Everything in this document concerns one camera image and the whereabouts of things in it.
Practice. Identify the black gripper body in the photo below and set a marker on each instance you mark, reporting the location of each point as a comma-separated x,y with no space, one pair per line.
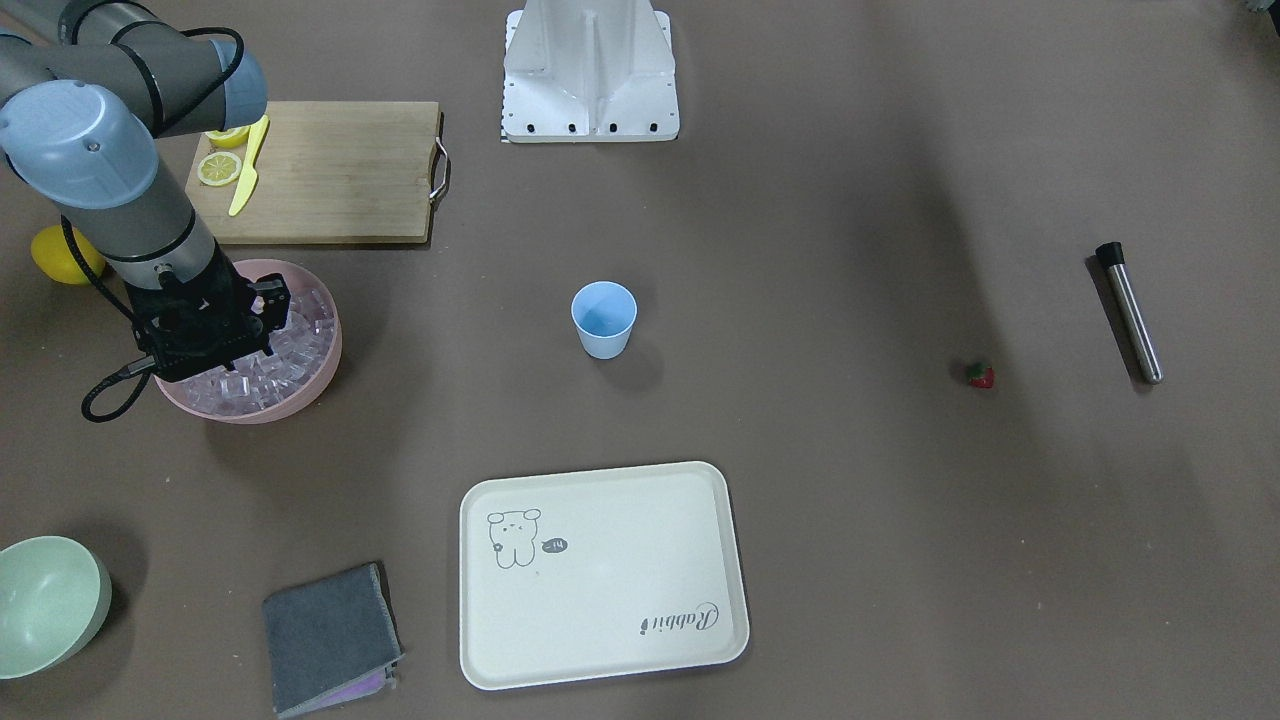
272,303

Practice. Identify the light blue plastic cup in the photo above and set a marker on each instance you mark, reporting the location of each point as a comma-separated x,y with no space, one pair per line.
604,314

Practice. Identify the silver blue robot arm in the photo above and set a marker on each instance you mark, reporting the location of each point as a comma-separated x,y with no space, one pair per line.
89,87

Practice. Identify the clear ice cubes pile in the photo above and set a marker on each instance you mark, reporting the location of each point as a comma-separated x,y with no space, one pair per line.
261,381

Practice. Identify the pink bowl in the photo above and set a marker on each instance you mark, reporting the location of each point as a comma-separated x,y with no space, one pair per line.
297,279

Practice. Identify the yellow plastic knife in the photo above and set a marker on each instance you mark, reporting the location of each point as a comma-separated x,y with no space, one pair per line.
249,177

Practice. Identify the lemon slice near knife tip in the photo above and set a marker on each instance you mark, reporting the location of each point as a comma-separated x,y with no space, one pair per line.
218,169

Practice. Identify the yellow lemon farther out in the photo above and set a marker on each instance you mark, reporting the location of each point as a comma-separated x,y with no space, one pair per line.
52,256

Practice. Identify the wooden cutting board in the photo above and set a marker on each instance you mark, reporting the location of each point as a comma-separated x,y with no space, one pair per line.
334,172

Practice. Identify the light green bowl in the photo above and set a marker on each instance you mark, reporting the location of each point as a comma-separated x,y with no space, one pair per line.
55,595

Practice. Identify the grey folded cloth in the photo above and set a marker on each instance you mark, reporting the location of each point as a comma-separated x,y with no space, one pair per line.
331,641

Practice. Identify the cream rabbit tray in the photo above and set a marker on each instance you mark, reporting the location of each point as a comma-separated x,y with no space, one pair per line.
589,574

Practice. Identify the red strawberry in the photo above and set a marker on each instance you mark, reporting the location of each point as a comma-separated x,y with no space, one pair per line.
980,375

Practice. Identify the steel muddler black tip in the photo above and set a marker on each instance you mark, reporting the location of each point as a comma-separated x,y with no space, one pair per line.
1112,260

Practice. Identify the lemon slice near knife handle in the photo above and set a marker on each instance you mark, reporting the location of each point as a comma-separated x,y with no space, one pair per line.
228,138

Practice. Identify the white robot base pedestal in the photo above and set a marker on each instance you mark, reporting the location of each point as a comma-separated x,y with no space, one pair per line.
589,72

